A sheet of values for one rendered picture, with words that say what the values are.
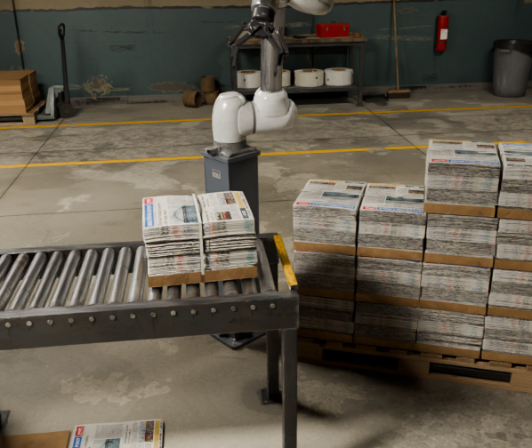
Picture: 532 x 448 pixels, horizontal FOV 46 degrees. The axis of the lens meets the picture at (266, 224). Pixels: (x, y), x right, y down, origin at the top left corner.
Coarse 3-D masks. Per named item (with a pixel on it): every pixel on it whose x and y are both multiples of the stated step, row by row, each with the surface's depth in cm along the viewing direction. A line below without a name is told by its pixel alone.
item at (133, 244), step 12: (264, 240) 254; (0, 252) 244; (12, 252) 244; (24, 252) 244; (36, 252) 244; (48, 252) 245; (84, 252) 247; (276, 252) 256; (12, 264) 245; (96, 264) 249; (132, 264) 251
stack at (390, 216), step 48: (336, 192) 294; (384, 192) 293; (336, 240) 282; (384, 240) 276; (432, 240) 271; (480, 240) 266; (528, 240) 260; (336, 288) 291; (384, 288) 285; (432, 288) 279; (480, 288) 272; (528, 288) 268; (384, 336) 294; (432, 336) 288; (480, 336) 281; (528, 336) 275; (480, 384) 290; (528, 384) 284
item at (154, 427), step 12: (144, 420) 270; (156, 420) 270; (84, 432) 264; (96, 432) 264; (108, 432) 264; (120, 432) 264; (132, 432) 264; (144, 432) 263; (156, 432) 263; (72, 444) 257; (84, 444) 257; (96, 444) 257; (108, 444) 257; (120, 444) 257; (132, 444) 257; (144, 444) 257; (156, 444) 257
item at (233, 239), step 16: (224, 192) 235; (240, 192) 235; (208, 208) 221; (224, 208) 220; (240, 208) 220; (224, 224) 210; (240, 224) 211; (224, 240) 212; (240, 240) 214; (256, 240) 215; (224, 256) 215; (240, 256) 216; (256, 256) 217
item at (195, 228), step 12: (192, 204) 225; (204, 204) 224; (192, 216) 214; (204, 216) 214; (192, 228) 209; (204, 228) 209; (192, 240) 211; (204, 240) 212; (204, 252) 213; (204, 264) 215
